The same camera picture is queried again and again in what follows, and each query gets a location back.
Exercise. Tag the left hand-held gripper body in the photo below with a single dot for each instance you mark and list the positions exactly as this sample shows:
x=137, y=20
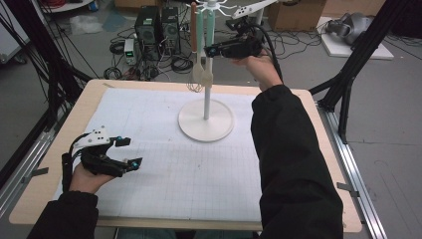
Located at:
x=99, y=162

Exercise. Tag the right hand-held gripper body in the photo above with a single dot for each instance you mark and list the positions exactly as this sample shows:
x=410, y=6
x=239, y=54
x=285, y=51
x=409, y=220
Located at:
x=245, y=48

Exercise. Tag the white utensil rack stand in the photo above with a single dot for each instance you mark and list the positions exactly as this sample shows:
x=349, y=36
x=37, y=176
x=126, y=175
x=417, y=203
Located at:
x=195, y=121

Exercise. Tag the person's left hand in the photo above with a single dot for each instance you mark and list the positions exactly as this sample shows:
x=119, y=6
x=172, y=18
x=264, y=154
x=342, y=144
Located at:
x=86, y=182

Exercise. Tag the person's right hand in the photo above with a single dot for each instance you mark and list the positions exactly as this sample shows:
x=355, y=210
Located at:
x=263, y=71

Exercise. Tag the white grid mat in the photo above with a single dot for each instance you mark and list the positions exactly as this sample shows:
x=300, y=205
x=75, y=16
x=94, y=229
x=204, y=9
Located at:
x=149, y=132

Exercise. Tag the narrow black computer tower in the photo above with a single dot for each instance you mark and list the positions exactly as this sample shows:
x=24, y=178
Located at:
x=170, y=30

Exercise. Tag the cardboard box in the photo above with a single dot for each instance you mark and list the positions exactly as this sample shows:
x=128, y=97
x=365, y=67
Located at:
x=298, y=18

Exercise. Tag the grey metal clamp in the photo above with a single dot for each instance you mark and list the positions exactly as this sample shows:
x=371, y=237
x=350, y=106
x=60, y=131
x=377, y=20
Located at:
x=348, y=188
x=40, y=172

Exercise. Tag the large black computer tower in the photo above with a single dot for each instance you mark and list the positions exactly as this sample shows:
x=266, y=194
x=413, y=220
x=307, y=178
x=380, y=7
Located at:
x=147, y=33

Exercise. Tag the small white power supply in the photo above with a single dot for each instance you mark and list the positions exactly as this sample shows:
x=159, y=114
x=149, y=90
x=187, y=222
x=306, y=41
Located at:
x=130, y=49

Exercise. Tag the white foam board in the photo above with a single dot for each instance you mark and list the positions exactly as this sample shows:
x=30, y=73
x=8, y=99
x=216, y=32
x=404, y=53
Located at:
x=335, y=49

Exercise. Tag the grey helmet-like device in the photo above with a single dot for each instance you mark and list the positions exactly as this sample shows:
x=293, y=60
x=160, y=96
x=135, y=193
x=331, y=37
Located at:
x=355, y=26

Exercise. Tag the clear plastic sheet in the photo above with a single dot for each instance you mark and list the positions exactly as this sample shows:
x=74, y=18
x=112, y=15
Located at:
x=86, y=25

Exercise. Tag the white round table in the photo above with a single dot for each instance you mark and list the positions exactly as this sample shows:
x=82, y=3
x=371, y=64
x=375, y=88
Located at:
x=76, y=6

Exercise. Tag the white cabinet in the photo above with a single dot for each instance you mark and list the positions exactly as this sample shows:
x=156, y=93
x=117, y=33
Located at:
x=10, y=43

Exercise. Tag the aluminium rail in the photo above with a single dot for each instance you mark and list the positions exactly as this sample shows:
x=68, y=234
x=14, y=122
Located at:
x=346, y=159
x=23, y=172

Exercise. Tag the black metal frame stand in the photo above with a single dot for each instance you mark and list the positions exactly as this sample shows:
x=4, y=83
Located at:
x=349, y=76
x=54, y=66

